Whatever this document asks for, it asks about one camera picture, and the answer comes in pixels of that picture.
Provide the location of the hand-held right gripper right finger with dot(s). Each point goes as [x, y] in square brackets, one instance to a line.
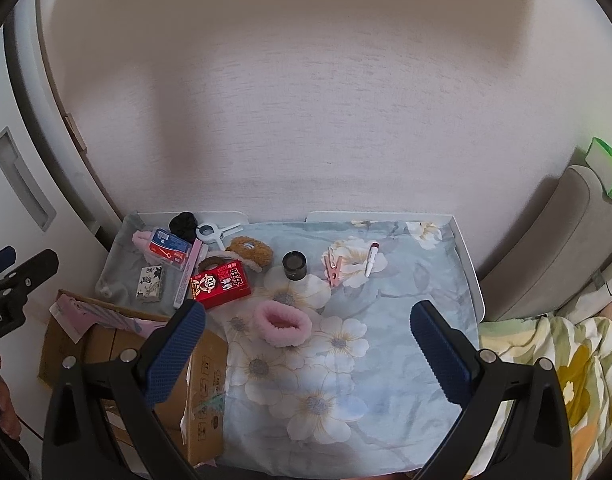
[440, 355]

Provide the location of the small printed tissue packet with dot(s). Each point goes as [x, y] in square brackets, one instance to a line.
[150, 283]

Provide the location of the blue and red packet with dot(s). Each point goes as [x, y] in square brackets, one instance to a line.
[171, 247]

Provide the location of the long pink box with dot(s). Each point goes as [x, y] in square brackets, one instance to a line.
[188, 275]

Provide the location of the red milk carton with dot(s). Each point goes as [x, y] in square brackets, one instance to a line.
[218, 285]

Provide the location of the pink striped package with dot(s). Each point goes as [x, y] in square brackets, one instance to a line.
[106, 317]

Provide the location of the white red-tipped pen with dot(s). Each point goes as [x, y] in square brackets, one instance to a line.
[370, 260]

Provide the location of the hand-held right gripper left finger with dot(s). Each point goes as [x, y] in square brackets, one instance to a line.
[178, 355]

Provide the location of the brown plush pouch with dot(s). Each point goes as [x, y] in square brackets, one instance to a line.
[248, 252]

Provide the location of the person's left hand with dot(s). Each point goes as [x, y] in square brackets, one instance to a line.
[1, 400]

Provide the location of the blue floral cloth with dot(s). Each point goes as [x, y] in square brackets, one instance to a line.
[375, 300]

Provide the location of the black round jar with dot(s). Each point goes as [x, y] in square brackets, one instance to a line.
[295, 265]

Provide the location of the pink clothes peg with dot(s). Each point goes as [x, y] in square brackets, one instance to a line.
[333, 270]

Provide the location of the green yellow floral quilt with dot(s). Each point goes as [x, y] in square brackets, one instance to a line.
[580, 385]

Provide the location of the white plastic clip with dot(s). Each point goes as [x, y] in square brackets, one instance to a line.
[211, 231]

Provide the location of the white rimmed table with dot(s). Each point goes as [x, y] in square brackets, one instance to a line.
[468, 265]

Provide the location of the green tissue packet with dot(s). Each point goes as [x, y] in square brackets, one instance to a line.
[608, 165]

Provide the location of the black scrunchie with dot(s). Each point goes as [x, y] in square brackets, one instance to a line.
[182, 224]

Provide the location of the brown cardboard box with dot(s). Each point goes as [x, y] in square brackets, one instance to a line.
[208, 375]

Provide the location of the pink plush headband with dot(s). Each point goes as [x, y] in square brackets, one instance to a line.
[142, 241]

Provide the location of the pink fluffy scrunchie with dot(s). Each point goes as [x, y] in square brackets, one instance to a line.
[281, 322]

